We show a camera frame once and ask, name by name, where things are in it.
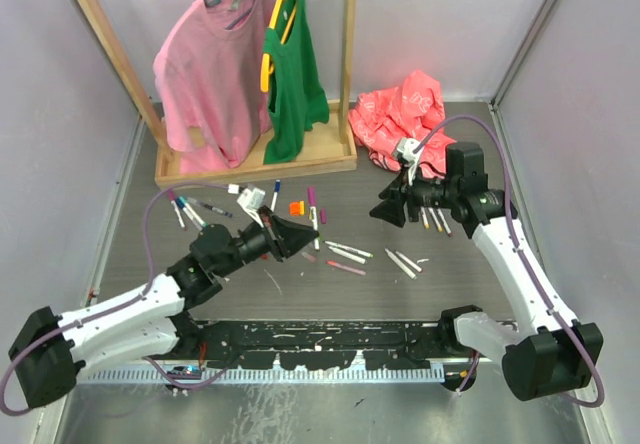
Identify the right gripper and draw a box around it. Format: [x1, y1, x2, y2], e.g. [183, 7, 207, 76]
[370, 163, 459, 228]

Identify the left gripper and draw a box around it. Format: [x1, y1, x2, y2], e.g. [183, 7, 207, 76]
[216, 205, 317, 279]

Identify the black highlighter body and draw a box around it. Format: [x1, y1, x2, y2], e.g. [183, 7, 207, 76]
[408, 210, 420, 222]

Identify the clear pink pen cap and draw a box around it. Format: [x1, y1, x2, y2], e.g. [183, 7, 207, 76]
[301, 252, 317, 262]

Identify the orange highlighter cap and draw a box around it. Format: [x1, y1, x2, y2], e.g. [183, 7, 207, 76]
[289, 201, 300, 216]

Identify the yellow capped white pen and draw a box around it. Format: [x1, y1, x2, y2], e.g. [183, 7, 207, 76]
[420, 207, 430, 229]

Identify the grey capped white marker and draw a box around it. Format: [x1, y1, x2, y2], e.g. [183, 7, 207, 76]
[328, 246, 367, 265]

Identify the green capped marker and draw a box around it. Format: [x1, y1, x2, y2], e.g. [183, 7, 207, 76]
[324, 240, 374, 258]

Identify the red capped marker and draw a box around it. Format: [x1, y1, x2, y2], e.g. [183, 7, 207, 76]
[394, 250, 423, 273]

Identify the pink pen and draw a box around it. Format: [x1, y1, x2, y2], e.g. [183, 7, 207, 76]
[326, 260, 367, 276]

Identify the yellow capped marker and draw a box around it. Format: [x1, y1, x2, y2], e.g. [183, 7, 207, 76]
[427, 207, 444, 233]

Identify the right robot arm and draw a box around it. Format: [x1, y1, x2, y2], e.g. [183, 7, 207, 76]
[370, 138, 604, 401]

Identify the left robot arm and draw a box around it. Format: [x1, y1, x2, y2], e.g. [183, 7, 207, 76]
[1, 207, 319, 410]

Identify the dark purple pen at left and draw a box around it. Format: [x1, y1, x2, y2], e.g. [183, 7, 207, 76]
[186, 197, 233, 218]

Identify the wooden clothes rack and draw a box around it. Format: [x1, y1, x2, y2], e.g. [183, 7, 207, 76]
[76, 0, 357, 189]

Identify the coral printed cloth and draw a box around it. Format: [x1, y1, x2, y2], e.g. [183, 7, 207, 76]
[348, 70, 446, 172]

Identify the green tank top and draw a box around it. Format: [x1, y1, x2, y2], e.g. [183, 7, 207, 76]
[263, 0, 329, 165]

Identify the yellow hanger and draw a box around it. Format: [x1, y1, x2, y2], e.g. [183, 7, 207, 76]
[260, 0, 297, 93]

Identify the pink t-shirt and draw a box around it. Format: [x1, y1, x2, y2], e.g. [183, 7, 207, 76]
[153, 0, 274, 174]

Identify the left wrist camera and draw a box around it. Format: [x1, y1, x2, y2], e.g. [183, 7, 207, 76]
[237, 186, 266, 226]

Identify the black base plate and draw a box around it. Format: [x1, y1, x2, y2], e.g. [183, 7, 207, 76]
[161, 320, 473, 371]

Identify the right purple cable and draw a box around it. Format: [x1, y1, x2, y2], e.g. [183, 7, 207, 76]
[414, 115, 606, 409]

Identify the slotted cable duct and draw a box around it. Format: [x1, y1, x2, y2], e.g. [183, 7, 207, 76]
[83, 362, 446, 385]

